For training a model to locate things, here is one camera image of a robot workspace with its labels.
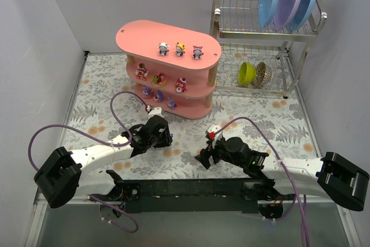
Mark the blue white duck figure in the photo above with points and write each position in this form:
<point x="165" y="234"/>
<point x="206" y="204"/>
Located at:
<point x="163" y="48"/>

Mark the strawberry cake toy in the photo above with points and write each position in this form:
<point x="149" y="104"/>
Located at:
<point x="142" y="72"/>

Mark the pink flowerpot toy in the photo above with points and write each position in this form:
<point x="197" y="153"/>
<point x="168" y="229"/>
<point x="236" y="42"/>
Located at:
<point x="159" y="80"/>

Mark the purple plate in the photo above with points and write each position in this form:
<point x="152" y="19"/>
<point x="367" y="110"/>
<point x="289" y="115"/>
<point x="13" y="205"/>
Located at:
<point x="285" y="12"/>

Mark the pink three-tier shelf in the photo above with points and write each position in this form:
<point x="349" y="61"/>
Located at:
<point x="139" y="40"/>

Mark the purple bunny head toy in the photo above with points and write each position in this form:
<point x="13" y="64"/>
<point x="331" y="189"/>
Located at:
<point x="159" y="96"/>

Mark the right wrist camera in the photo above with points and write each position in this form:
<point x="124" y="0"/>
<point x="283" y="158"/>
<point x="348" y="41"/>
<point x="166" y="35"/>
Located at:
<point x="214" y="133"/>

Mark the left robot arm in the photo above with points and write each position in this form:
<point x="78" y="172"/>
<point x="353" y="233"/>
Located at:
<point x="67" y="174"/>

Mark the right blue plate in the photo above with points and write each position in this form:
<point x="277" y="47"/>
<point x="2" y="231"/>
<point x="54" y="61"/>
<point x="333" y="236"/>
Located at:
<point x="303" y="12"/>

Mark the pink figure toy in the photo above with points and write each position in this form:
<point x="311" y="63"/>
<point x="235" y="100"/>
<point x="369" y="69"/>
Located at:
<point x="181" y="85"/>
<point x="197" y="52"/>

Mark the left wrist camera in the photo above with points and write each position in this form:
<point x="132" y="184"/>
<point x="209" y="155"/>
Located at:
<point x="157" y="111"/>

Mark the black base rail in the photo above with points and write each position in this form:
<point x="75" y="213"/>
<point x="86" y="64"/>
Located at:
<point x="244" y="195"/>

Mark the steel dish rack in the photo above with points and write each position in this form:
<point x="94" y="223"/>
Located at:
<point x="234" y="24"/>

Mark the floral table mat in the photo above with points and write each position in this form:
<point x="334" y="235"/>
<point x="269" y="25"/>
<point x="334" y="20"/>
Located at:
<point x="104" y="105"/>

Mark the lime green bowl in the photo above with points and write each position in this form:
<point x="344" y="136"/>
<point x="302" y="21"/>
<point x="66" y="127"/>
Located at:
<point x="246" y="74"/>

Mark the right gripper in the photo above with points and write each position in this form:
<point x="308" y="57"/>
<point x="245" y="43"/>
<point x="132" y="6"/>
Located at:
<point x="210" y="153"/>

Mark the pink purple cupcake toy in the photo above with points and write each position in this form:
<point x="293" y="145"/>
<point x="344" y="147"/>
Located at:
<point x="147" y="92"/>

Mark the patterned ceramic bowl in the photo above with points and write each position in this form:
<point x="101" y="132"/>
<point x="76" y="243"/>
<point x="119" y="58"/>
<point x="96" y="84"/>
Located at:
<point x="263" y="75"/>

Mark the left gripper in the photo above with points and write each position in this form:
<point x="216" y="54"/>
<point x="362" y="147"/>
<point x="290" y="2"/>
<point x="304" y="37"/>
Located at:
<point x="164" y="136"/>

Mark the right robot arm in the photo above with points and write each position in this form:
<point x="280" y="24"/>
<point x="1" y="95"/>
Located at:
<point x="332" y="176"/>

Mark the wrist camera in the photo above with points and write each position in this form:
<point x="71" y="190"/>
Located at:
<point x="157" y="111"/>
<point x="214" y="133"/>

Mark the yellow blue duck figure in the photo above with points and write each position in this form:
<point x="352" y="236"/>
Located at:
<point x="180" y="49"/>

